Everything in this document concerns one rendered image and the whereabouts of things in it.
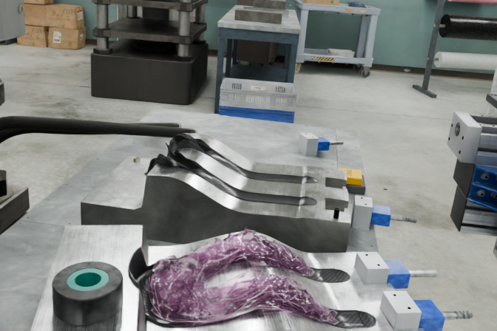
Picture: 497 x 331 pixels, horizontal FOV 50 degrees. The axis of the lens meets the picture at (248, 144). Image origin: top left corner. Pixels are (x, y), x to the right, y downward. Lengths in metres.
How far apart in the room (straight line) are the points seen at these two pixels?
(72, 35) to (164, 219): 6.61
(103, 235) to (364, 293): 0.40
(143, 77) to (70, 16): 2.72
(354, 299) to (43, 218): 0.63
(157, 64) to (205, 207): 4.00
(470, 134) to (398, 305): 0.63
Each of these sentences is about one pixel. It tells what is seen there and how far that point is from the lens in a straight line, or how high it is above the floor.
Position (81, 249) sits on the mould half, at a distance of 0.80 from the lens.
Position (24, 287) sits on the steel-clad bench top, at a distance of 0.94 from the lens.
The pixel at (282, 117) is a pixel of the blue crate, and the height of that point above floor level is 0.17.
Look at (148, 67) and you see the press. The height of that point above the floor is 0.32.
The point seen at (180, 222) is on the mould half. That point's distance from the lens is 1.01.
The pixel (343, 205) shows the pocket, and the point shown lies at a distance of 1.06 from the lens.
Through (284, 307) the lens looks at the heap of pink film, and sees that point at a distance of 0.71.
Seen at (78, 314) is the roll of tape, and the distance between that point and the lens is 0.65.
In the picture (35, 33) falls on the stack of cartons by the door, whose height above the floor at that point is 0.17.
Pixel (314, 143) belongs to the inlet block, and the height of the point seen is 0.84.
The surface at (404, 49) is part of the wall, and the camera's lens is 7.66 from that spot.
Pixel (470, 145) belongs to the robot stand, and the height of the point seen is 0.95.
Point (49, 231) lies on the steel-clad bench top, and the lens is 1.09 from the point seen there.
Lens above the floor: 1.31
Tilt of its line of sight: 19 degrees down
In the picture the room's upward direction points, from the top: 5 degrees clockwise
